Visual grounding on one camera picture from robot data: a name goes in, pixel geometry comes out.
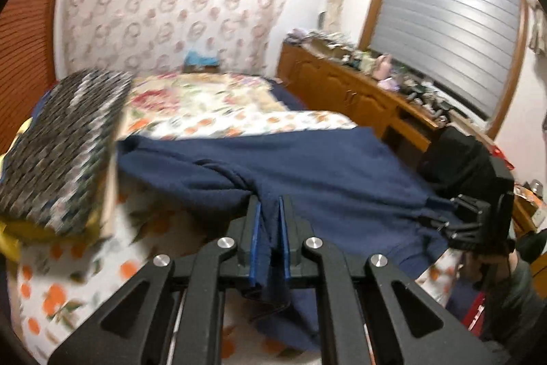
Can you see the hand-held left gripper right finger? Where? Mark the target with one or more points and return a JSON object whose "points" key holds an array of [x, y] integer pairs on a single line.
{"points": [[284, 245]]}

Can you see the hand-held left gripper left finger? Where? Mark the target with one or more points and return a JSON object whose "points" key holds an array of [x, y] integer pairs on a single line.
{"points": [[255, 245]]}

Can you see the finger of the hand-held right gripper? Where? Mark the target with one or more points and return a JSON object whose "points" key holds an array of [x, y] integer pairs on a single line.
{"points": [[440, 226], [468, 206]]}

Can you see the navy t-shirt with orange print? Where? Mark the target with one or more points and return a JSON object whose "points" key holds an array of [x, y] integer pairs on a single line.
{"points": [[320, 168]]}

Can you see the person's right forearm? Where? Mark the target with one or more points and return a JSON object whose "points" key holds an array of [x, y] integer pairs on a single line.
{"points": [[517, 301]]}

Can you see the red bag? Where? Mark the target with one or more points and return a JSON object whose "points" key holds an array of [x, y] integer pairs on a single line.
{"points": [[474, 311]]}

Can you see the dark blue cloth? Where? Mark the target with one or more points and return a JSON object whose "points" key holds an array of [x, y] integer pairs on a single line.
{"points": [[288, 97]]}

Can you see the wooden sideboard cabinet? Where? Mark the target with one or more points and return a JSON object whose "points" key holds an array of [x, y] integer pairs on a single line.
{"points": [[342, 89]]}

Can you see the grey window blind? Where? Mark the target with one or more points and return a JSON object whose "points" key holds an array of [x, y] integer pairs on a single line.
{"points": [[448, 18]]}

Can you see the clutter of small items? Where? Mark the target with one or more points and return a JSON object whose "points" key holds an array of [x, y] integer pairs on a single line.
{"points": [[367, 57]]}

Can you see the floral bed sheet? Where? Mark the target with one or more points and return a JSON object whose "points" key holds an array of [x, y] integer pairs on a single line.
{"points": [[205, 100]]}

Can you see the white hanging garment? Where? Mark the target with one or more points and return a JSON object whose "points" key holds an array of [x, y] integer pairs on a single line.
{"points": [[539, 27]]}

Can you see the blue box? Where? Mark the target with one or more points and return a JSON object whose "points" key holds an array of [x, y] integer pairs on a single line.
{"points": [[201, 60]]}

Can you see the grey patterned folded blanket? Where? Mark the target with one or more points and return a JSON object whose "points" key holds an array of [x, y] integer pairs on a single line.
{"points": [[64, 151]]}

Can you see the yellow floral pillow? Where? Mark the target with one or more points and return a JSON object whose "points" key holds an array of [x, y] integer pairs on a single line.
{"points": [[38, 236]]}

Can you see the brown louvered closet door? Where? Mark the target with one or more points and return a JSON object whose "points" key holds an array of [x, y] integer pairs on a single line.
{"points": [[30, 48]]}

